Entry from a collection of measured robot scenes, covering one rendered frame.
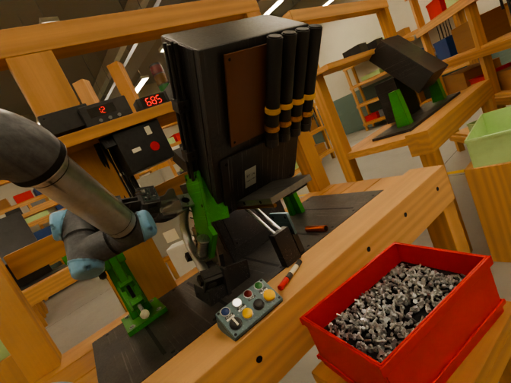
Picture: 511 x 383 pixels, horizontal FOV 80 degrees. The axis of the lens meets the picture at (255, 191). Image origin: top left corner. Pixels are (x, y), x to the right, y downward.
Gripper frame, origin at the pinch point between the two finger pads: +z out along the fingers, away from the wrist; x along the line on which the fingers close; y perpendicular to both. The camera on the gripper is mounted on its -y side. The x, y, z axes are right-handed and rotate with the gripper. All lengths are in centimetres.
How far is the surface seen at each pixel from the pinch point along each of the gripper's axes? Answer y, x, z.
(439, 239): -5, -44, 91
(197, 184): 9.9, -2.3, 2.5
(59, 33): 28, 67, -22
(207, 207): 4.8, -7.9, 4.2
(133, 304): -22.8, -15.0, -19.8
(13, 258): -31, 21, -50
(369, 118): -268, 434, 780
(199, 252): -5.0, -15.9, -0.7
